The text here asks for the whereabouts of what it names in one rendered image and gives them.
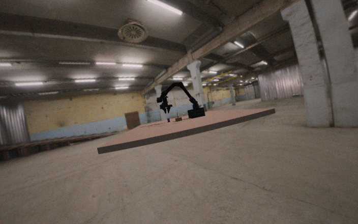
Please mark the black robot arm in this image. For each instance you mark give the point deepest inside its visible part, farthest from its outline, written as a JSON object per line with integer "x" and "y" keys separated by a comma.
{"x": 178, "y": 84}

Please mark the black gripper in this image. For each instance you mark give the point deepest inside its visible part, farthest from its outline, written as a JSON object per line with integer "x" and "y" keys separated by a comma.
{"x": 168, "y": 107}

